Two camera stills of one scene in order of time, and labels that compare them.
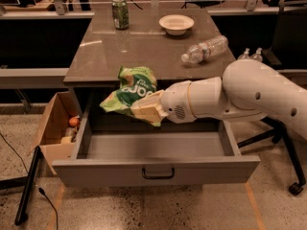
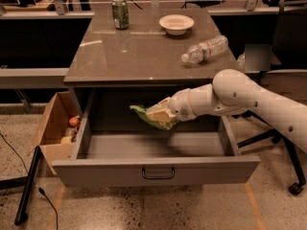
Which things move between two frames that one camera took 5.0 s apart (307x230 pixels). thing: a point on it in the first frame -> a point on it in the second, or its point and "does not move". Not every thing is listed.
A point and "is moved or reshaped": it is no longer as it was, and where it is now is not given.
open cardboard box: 64,106 does not move
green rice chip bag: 135,82 is moved or reshaped
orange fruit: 74,122 does not move
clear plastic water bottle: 203,51 does not move
